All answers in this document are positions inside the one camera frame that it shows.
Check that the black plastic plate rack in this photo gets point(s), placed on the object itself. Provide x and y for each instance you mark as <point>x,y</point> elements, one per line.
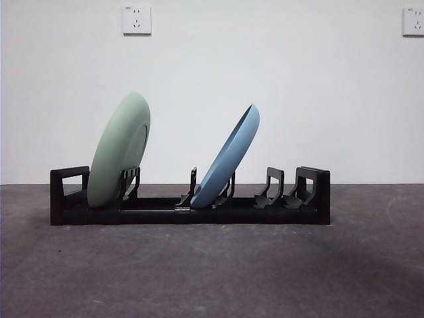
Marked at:
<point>59,205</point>

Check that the white wall socket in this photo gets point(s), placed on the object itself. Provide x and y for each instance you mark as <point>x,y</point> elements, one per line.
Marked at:
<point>414,21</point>
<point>136,20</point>

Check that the blue round plate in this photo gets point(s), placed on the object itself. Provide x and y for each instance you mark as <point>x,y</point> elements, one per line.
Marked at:
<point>232,155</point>

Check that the green round plate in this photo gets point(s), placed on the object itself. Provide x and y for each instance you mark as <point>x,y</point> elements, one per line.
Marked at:
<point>118,149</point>

